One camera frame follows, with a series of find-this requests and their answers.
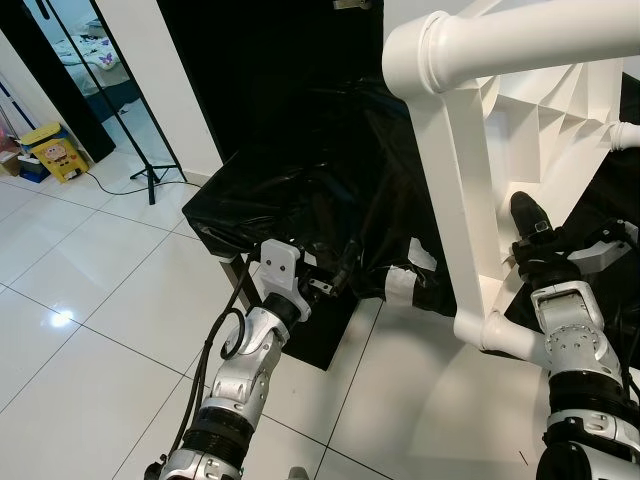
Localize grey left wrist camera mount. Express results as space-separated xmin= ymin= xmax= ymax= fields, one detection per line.
xmin=261 ymin=239 xmax=313 ymax=323

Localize black tripod stand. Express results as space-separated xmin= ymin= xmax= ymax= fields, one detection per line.
xmin=35 ymin=0 xmax=188 ymax=207

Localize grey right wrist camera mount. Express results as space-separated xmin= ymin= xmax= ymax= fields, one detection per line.
xmin=578 ymin=221 xmax=640 ymax=273

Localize yellow cartoon print box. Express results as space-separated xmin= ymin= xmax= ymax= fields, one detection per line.
xmin=20 ymin=121 xmax=90 ymax=185

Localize black glass door frame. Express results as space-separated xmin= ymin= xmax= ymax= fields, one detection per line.
xmin=0 ymin=0 xmax=118 ymax=167

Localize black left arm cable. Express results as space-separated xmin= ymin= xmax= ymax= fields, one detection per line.
xmin=170 ymin=270 xmax=263 ymax=461

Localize white work table frame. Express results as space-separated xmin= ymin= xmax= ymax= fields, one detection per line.
xmin=383 ymin=238 xmax=441 ymax=306

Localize black shiny table cover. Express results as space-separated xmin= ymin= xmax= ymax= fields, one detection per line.
xmin=183 ymin=78 xmax=640 ymax=373

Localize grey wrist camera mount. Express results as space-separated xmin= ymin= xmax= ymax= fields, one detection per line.
xmin=261 ymin=239 xmax=313 ymax=323
xmin=578 ymin=221 xmax=640 ymax=273

